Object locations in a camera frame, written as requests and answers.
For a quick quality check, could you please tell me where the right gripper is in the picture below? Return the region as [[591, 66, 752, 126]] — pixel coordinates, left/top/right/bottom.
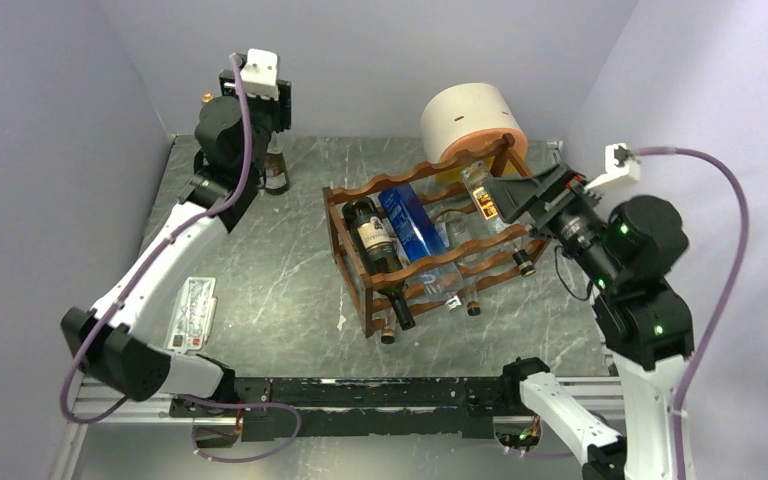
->
[[481, 158, 621, 288]]

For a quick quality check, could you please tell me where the green wine bottle silver cap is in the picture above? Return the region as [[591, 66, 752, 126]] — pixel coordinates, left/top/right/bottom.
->
[[263, 133, 290, 196]]

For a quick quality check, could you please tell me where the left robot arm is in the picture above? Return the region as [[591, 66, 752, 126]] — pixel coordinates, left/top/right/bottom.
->
[[61, 70, 292, 416]]

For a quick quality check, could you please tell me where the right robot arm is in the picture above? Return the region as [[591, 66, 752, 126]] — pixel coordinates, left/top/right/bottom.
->
[[483, 164, 694, 479]]

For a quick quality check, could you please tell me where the clear bottle orange label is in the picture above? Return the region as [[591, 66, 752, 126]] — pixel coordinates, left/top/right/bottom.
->
[[460, 161, 536, 277]]

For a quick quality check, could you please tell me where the clear bottle lower rack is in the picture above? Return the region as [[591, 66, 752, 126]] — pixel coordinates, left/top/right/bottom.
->
[[435, 210, 482, 316]]

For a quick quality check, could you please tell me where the blue glass bottle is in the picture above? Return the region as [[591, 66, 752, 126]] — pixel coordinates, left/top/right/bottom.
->
[[378, 184, 450, 306]]

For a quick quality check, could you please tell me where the wooden wine rack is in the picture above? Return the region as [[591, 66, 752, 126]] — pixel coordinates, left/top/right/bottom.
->
[[322, 133, 532, 338]]

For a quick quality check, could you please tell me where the dark wine bottle white label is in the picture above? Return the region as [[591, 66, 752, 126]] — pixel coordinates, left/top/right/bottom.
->
[[341, 197, 416, 330]]

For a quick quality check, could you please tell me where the white orange cylinder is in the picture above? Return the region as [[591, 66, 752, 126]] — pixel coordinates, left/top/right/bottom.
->
[[419, 83, 528, 163]]

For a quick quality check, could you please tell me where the white printed card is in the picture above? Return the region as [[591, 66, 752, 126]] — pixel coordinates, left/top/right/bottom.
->
[[164, 277, 218, 354]]

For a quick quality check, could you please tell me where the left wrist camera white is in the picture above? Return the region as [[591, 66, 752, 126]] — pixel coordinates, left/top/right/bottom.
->
[[240, 48, 280, 101]]

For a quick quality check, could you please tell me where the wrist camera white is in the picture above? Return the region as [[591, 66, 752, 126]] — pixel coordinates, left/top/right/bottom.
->
[[585, 143, 641, 196], [240, 48, 280, 101]]

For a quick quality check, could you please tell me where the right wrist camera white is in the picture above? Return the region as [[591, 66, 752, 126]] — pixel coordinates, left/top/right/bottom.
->
[[585, 143, 641, 196]]

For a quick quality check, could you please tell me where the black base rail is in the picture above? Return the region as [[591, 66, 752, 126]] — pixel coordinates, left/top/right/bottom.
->
[[168, 377, 532, 446]]

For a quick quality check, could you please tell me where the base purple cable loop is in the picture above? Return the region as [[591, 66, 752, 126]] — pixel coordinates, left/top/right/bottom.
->
[[185, 397, 302, 464]]

